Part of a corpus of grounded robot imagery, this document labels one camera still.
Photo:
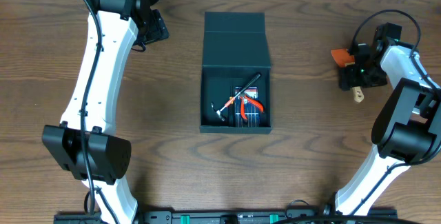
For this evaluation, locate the black gift box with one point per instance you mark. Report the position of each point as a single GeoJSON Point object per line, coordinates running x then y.
{"type": "Point", "coordinates": [234, 49]}

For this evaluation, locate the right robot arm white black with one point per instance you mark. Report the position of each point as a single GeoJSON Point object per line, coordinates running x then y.
{"type": "Point", "coordinates": [407, 130]}

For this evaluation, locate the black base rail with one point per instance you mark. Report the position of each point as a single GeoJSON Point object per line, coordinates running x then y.
{"type": "Point", "coordinates": [168, 217]}

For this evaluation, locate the precision screwdriver set case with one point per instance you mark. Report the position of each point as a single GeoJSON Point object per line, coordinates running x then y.
{"type": "Point", "coordinates": [253, 113]}

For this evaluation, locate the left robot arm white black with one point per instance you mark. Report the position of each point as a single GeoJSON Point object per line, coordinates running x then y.
{"type": "Point", "coordinates": [85, 142]}

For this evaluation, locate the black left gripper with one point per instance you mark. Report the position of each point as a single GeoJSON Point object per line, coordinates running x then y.
{"type": "Point", "coordinates": [157, 26]}

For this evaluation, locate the red handled cutting pliers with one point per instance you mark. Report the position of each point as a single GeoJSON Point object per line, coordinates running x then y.
{"type": "Point", "coordinates": [246, 100]}

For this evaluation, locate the black yellow screwdriver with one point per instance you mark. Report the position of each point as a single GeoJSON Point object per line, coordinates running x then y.
{"type": "Point", "coordinates": [231, 94]}

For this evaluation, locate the orange scraper wooden handle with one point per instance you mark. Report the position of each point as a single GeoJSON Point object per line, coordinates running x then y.
{"type": "Point", "coordinates": [346, 69]}

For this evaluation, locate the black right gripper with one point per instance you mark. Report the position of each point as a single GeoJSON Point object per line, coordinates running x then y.
{"type": "Point", "coordinates": [348, 79]}

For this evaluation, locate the small claw hammer black grip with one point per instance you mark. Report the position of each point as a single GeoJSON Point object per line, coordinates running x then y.
{"type": "Point", "coordinates": [242, 90]}

